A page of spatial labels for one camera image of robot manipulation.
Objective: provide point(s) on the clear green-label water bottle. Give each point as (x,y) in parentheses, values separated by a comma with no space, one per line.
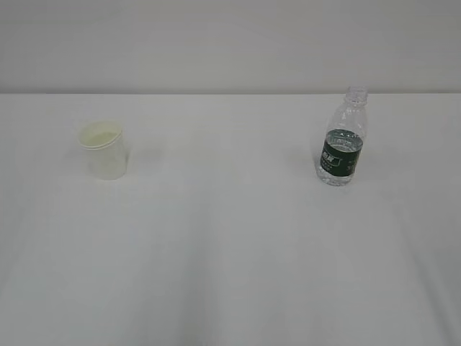
(344,139)

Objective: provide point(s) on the white paper cup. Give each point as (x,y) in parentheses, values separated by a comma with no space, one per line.
(105,150)

